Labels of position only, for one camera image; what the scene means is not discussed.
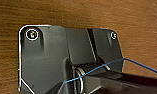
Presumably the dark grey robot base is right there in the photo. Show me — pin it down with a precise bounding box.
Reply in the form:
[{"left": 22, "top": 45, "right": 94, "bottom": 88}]
[{"left": 17, "top": 24, "right": 126, "bottom": 94}]

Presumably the blue cable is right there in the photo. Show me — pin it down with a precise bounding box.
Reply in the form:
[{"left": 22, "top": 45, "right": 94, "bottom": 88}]
[{"left": 64, "top": 57, "right": 157, "bottom": 84}]

